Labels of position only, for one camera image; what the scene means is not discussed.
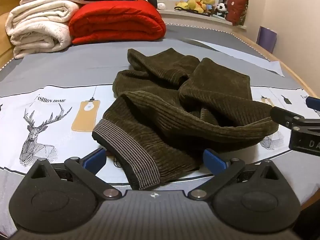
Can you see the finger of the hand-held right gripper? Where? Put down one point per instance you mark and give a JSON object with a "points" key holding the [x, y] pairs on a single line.
{"points": [[313, 103], [285, 116]]}

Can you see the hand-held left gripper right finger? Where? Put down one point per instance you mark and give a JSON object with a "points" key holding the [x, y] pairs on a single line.
{"points": [[215, 159]]}

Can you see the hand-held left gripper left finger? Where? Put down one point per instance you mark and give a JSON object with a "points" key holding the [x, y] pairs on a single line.
{"points": [[93, 159]]}

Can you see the purple bag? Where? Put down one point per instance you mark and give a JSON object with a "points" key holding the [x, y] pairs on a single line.
{"points": [[267, 38]]}

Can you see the grey printed bed sheet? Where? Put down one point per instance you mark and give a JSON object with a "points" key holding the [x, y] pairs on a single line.
{"points": [[62, 67]]}

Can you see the dark red cushion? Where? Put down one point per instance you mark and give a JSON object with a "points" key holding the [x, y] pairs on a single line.
{"points": [[237, 10]]}

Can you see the panda plush toy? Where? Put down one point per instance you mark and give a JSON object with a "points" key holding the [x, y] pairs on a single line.
{"points": [[222, 8]]}

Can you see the white window sill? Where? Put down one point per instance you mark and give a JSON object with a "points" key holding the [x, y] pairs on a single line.
{"points": [[200, 18]]}

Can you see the cream folded blanket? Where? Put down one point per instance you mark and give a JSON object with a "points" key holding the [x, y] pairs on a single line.
{"points": [[40, 12], [37, 38]]}

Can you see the red folded blanket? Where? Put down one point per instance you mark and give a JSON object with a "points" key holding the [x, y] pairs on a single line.
{"points": [[117, 22]]}

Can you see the orange bear plush toy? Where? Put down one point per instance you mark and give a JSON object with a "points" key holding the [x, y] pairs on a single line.
{"points": [[194, 3]]}

